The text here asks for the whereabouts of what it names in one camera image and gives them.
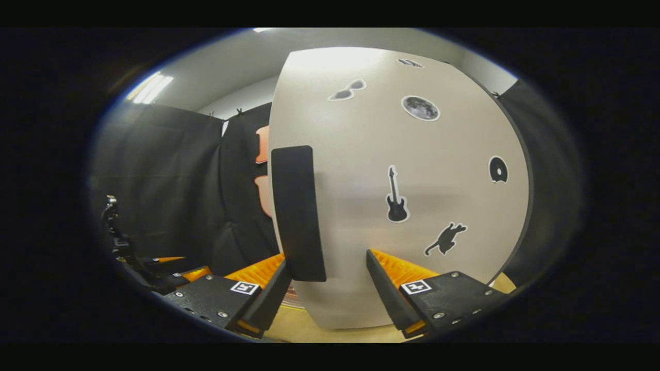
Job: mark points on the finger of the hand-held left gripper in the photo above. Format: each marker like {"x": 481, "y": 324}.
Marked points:
{"x": 160, "y": 259}
{"x": 196, "y": 274}

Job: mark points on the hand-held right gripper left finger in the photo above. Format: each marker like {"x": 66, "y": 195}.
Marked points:
{"x": 270, "y": 301}

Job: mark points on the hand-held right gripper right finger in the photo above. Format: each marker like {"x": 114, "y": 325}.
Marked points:
{"x": 386, "y": 293}

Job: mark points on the beige cabinet door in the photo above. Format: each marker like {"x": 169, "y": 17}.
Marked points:
{"x": 361, "y": 154}

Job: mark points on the brown cover book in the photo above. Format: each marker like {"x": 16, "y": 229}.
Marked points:
{"x": 293, "y": 301}

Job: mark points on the black backdrop cloth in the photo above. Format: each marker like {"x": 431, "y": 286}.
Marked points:
{"x": 170, "y": 180}

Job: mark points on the long ceiling light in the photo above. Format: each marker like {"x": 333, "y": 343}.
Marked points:
{"x": 150, "y": 87}

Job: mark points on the wide ceiling light panel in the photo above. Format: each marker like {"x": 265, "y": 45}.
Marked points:
{"x": 263, "y": 29}

